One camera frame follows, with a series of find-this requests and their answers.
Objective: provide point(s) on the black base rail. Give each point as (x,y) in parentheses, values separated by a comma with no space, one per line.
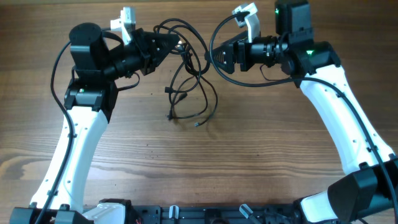
(217,214)

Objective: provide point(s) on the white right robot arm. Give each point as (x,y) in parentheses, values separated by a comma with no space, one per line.
(369,185)

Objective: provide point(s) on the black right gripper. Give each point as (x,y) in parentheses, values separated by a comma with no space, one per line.
(239,45)

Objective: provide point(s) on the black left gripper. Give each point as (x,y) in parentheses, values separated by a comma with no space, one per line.
(143,42)

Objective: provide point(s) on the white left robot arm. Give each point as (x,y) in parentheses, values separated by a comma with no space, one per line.
(100,57)

